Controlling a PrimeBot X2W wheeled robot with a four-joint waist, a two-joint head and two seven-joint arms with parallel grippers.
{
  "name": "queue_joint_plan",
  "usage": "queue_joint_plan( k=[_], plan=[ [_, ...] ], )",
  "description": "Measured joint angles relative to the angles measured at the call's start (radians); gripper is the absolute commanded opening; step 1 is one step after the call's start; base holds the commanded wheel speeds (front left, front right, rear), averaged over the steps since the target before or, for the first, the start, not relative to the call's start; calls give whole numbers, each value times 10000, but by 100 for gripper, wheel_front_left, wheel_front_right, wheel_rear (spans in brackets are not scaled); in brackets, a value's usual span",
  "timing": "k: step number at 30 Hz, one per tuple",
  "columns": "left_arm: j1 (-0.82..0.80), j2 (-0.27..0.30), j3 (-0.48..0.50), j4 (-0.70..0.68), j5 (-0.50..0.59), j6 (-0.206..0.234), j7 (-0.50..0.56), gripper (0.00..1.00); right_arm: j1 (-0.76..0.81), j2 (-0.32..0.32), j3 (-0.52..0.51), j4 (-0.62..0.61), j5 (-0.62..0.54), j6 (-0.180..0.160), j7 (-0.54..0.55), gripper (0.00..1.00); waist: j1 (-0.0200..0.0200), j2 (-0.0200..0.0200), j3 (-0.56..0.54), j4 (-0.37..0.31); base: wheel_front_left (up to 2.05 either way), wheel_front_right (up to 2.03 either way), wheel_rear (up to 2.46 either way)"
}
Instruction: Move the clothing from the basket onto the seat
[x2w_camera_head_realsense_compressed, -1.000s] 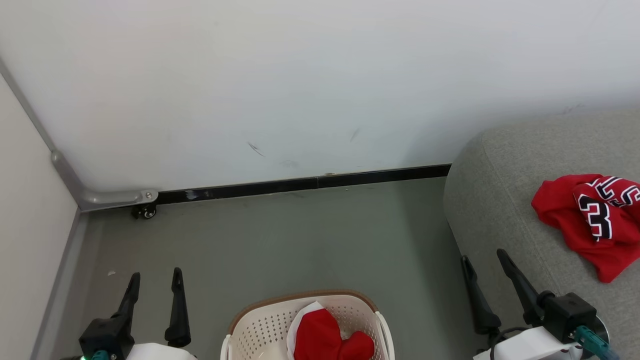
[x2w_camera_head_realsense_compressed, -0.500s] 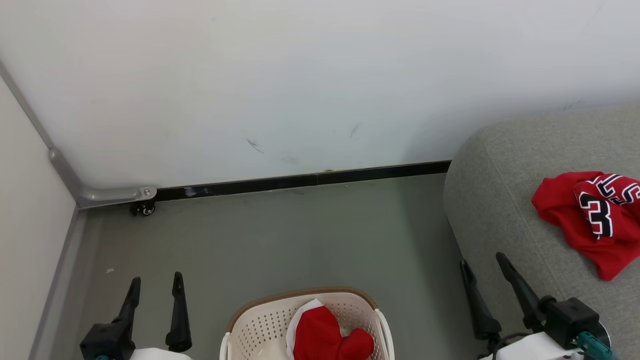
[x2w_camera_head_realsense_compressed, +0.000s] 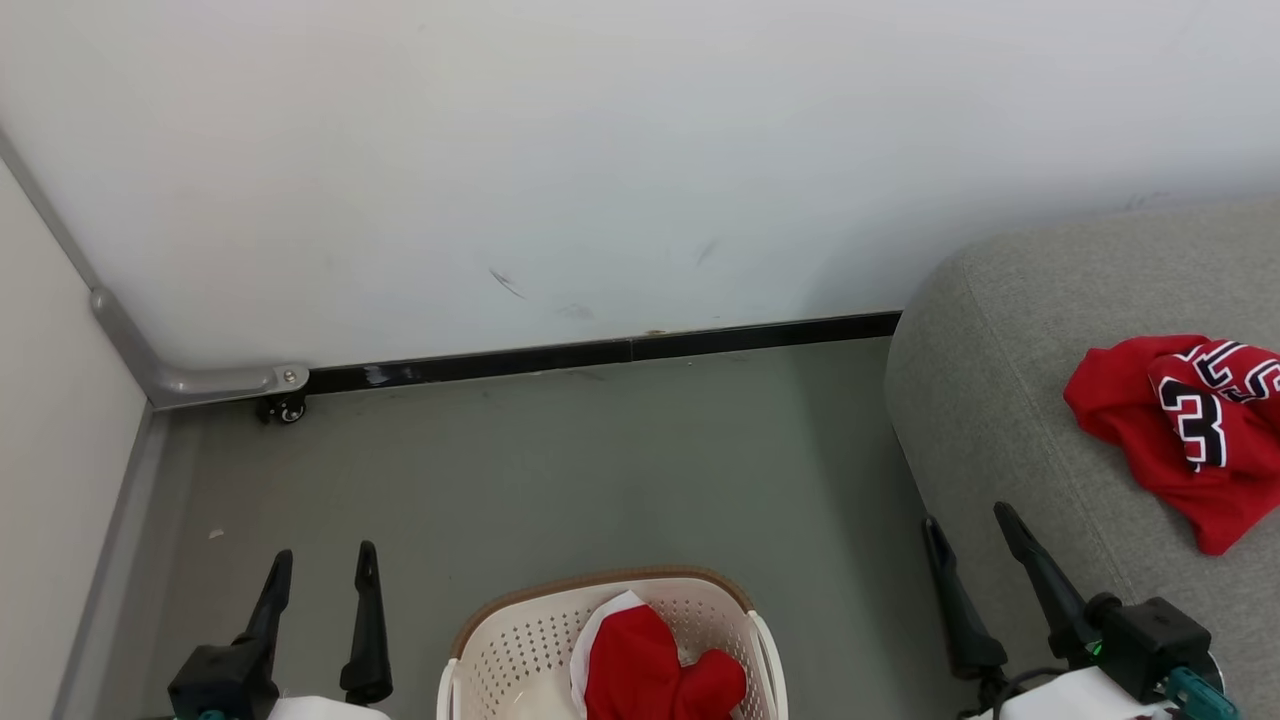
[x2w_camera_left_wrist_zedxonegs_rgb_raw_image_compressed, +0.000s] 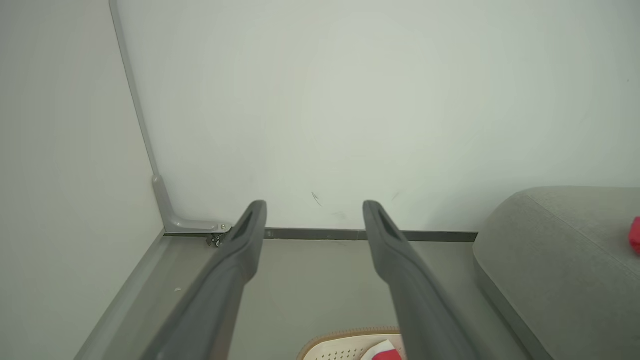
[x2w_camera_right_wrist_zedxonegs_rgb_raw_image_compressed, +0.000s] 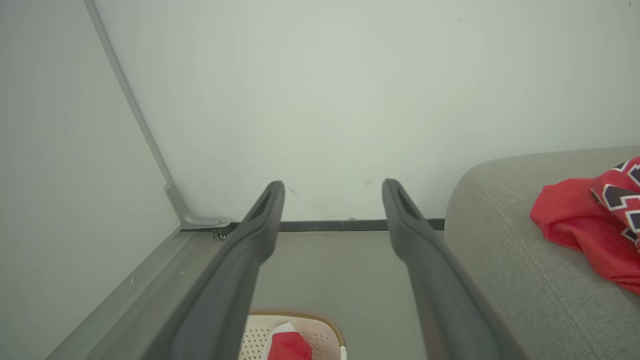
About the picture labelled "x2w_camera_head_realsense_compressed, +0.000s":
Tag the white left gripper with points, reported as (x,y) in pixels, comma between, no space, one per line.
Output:
(330,712)

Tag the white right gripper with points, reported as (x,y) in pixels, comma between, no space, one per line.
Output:
(1080,700)

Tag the red jersey with black numbers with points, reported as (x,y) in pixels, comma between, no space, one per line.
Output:
(1120,410)

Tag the red garment with white lining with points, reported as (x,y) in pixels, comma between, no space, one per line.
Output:
(640,670)

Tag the grey fabric sofa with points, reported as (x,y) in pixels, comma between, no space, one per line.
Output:
(1000,380)

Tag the white perforated laundry basket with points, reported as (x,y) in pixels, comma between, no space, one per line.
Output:
(500,650)

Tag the black caster wheel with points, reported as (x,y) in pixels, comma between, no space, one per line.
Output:
(288,410)

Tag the black baseboard strip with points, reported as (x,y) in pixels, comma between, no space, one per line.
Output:
(600,353)

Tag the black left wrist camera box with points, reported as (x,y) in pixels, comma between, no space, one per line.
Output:
(220,680)

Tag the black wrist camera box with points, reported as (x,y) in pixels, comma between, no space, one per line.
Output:
(1150,640)
(220,680)

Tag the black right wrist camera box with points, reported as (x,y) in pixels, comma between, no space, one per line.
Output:
(1150,640)

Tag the grey metal partition frame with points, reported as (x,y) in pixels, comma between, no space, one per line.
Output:
(220,382)

